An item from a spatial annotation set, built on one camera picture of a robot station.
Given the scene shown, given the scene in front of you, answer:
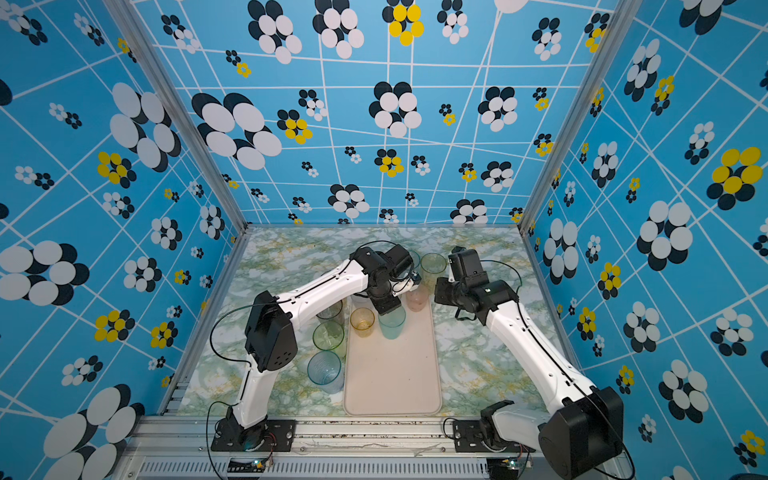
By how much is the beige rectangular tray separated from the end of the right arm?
25cm

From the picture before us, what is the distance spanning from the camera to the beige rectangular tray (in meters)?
0.79

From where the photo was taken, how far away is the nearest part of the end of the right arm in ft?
1.76
